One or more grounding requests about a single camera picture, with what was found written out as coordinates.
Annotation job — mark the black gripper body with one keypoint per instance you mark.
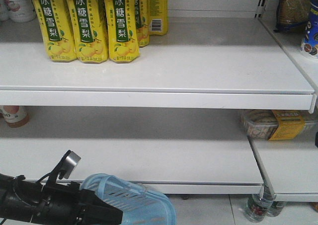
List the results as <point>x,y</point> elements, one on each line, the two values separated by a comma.
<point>63,204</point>

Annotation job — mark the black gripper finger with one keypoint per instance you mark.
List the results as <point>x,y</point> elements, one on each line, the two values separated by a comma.
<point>101,214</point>

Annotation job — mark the light blue plastic basket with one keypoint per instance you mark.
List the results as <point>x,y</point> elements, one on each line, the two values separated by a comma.
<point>140,205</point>

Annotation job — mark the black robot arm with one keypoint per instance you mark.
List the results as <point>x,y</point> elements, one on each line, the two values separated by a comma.
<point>19,198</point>

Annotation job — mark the orange juice bottle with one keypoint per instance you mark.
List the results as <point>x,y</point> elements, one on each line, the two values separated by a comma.
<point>14,116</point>

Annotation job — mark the white shelf unit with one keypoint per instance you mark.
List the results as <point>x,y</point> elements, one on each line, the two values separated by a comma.
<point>168,119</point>

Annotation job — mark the clear box yellow label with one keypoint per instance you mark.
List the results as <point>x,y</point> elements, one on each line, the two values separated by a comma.
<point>276,124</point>

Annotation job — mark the yellow pear drink bottle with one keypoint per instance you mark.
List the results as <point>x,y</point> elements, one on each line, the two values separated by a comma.
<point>89,29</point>
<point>142,22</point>
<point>158,17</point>
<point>56,28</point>
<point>123,43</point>

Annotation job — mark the blue cookie tub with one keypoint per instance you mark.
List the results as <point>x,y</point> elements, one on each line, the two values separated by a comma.
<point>309,46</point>

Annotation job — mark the purple biscuit package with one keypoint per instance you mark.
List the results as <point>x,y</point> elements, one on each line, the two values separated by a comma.
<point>292,15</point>

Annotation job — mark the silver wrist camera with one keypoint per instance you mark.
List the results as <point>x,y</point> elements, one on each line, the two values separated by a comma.
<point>67,164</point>

